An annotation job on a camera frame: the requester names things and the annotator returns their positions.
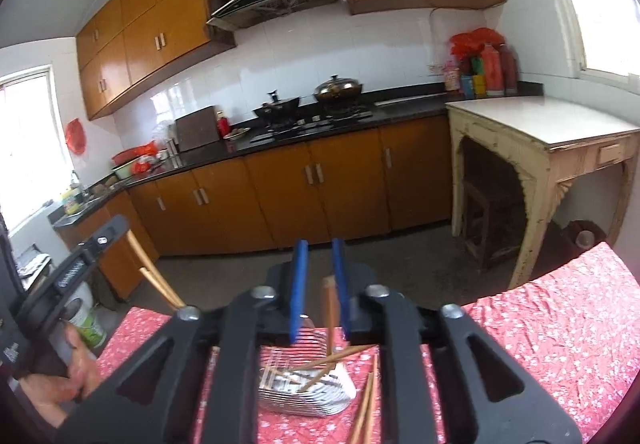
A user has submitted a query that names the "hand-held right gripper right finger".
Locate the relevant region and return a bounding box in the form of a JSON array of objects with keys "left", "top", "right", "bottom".
[{"left": 331, "top": 238, "right": 583, "bottom": 444}]

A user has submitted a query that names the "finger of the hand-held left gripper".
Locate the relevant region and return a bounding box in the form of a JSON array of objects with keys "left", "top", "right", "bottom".
[{"left": 15, "top": 215, "right": 132, "bottom": 321}]

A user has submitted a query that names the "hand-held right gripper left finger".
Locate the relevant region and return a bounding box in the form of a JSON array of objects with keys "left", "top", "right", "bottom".
[{"left": 55, "top": 239, "right": 311, "bottom": 444}]

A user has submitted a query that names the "wooden chopstick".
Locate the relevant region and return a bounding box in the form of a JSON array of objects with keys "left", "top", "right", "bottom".
[
  {"left": 349, "top": 371, "right": 375, "bottom": 444},
  {"left": 322, "top": 275, "right": 340, "bottom": 356},
  {"left": 139, "top": 268, "right": 186, "bottom": 311},
  {"left": 125, "top": 230, "right": 154, "bottom": 276},
  {"left": 262, "top": 366, "right": 302, "bottom": 382},
  {"left": 365, "top": 353, "right": 379, "bottom": 444},
  {"left": 300, "top": 344, "right": 376, "bottom": 390}
]

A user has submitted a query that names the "metal wire utensil holder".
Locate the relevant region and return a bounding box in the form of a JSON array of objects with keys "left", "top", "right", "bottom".
[{"left": 257, "top": 324, "right": 358, "bottom": 417}]

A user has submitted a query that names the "person's left hand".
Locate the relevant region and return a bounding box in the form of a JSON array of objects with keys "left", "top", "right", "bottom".
[{"left": 20, "top": 324, "right": 103, "bottom": 427}]

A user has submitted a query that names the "yellow detergent bottle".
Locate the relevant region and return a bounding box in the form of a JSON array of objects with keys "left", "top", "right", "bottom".
[{"left": 61, "top": 186, "right": 81, "bottom": 216}]

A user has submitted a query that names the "white plastic bucket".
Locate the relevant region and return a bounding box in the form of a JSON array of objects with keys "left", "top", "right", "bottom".
[{"left": 65, "top": 281, "right": 108, "bottom": 350}]

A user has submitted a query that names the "wooden base cabinet unit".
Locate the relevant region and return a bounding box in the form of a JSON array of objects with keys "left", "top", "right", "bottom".
[{"left": 57, "top": 114, "right": 456, "bottom": 305}]

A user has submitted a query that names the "red plastic basin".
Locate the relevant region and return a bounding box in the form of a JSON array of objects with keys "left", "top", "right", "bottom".
[{"left": 111, "top": 147, "right": 146, "bottom": 167}]

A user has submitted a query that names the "hanging red plastic bag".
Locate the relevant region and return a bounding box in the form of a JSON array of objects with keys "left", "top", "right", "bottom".
[{"left": 66, "top": 118, "right": 87, "bottom": 156}]

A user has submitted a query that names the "crumpled red plastic bag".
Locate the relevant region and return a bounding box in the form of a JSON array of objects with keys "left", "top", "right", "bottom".
[{"left": 131, "top": 141, "right": 160, "bottom": 175}]

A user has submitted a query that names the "dark wooden stool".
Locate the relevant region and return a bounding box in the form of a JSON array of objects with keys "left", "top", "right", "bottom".
[{"left": 462, "top": 179, "right": 526, "bottom": 270}]

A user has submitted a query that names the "black gas stove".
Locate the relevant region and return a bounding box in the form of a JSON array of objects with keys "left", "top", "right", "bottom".
[{"left": 249, "top": 106, "right": 375, "bottom": 145}]

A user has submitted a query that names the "dark wooden cutting board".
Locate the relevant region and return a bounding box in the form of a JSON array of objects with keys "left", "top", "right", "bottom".
[{"left": 175, "top": 105, "right": 221, "bottom": 152}]

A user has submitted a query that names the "black kitchen countertop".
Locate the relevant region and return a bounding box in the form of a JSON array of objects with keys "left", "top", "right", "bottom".
[{"left": 52, "top": 83, "right": 545, "bottom": 227}]

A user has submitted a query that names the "wok with metal lid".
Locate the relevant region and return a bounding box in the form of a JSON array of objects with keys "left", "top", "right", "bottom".
[{"left": 313, "top": 75, "right": 364, "bottom": 105}]

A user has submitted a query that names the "red floral tablecloth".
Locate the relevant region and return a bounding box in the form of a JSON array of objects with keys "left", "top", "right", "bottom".
[{"left": 95, "top": 241, "right": 640, "bottom": 444}]

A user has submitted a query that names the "pink printed bottle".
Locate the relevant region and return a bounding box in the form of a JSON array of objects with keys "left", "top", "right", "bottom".
[{"left": 444, "top": 60, "right": 462, "bottom": 92}]

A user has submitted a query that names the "dark round jar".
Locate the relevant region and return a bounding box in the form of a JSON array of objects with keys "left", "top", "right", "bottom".
[{"left": 562, "top": 220, "right": 608, "bottom": 252}]

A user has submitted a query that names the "cream wooden side table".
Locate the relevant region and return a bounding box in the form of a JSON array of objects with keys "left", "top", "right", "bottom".
[{"left": 445, "top": 95, "right": 640, "bottom": 292}]

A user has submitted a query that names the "red thermos bottle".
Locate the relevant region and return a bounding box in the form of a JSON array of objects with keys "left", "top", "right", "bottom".
[{"left": 481, "top": 42, "right": 505, "bottom": 97}]

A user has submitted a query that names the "large red plastic bag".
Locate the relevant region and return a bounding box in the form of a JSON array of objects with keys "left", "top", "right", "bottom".
[{"left": 449, "top": 27, "right": 503, "bottom": 56}]

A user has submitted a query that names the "window with white frame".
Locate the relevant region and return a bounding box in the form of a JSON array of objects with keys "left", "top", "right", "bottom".
[{"left": 0, "top": 65, "right": 76, "bottom": 235}]

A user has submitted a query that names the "black wok with handle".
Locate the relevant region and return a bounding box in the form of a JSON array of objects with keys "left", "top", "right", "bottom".
[{"left": 251, "top": 90, "right": 303, "bottom": 121}]

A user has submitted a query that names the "wooden wall cabinet unit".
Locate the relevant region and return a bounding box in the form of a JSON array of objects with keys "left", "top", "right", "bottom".
[{"left": 75, "top": 0, "right": 506, "bottom": 121}]

